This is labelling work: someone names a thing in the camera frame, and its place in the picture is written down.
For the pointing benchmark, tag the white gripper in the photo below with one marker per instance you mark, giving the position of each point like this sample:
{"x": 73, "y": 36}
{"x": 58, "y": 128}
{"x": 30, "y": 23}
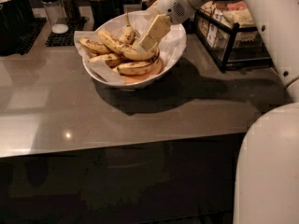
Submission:
{"x": 172, "y": 4}

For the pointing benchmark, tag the long spotted banana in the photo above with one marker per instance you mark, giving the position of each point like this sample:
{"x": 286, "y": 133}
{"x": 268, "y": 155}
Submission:
{"x": 127, "y": 51}

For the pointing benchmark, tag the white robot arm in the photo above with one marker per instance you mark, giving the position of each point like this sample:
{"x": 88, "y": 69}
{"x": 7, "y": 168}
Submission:
{"x": 267, "y": 171}

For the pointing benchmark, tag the white paper bowl liner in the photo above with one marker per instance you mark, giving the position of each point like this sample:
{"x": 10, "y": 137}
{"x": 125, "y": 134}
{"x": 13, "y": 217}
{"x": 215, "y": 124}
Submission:
{"x": 106, "y": 72}

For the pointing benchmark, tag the front spotted banana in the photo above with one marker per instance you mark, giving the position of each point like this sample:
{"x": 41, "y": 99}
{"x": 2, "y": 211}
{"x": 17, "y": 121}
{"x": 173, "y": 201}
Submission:
{"x": 136, "y": 67}

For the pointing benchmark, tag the lower left spotted banana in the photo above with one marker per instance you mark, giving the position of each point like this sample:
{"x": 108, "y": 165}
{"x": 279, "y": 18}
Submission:
{"x": 111, "y": 59}

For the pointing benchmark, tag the black cup of stirrers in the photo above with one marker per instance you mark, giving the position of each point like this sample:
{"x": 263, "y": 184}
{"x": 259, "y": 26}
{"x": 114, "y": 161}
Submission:
{"x": 103, "y": 11}

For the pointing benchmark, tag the dark pepper grinder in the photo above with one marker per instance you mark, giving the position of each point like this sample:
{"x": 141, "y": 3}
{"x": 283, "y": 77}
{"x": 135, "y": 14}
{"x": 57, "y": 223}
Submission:
{"x": 71, "y": 11}

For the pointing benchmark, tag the black rubber mat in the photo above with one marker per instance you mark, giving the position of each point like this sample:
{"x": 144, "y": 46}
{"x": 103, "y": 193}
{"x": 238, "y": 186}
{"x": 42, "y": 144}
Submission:
{"x": 25, "y": 42}
{"x": 65, "y": 39}

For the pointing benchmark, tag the glass sugar shaker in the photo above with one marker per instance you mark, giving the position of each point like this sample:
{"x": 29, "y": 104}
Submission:
{"x": 56, "y": 17}

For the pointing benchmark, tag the left black rubber mat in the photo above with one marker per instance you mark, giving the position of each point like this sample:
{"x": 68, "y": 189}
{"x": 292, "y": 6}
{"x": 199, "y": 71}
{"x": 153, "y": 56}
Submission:
{"x": 25, "y": 42}

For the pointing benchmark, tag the large black container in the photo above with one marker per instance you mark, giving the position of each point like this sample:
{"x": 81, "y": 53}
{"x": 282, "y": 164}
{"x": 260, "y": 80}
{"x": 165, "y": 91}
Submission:
{"x": 16, "y": 17}

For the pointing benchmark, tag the black wire tea rack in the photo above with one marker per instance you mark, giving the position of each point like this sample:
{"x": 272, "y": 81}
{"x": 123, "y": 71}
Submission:
{"x": 228, "y": 33}

